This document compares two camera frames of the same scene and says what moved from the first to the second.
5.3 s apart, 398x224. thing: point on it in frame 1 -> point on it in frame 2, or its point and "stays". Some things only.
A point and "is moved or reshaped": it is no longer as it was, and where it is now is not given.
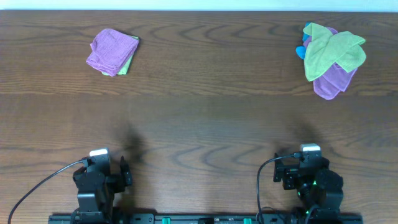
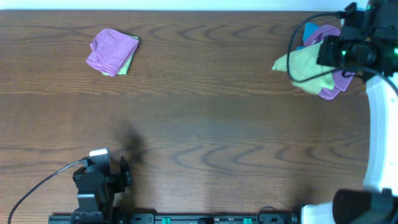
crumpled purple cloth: x=336 y=81 stays
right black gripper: x=290 y=172 -> x=326 y=56
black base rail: x=122 y=218 stays
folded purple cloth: x=111 y=50 stays
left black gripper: x=115 y=178 stays
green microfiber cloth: x=324 y=49 is moved or reshaped
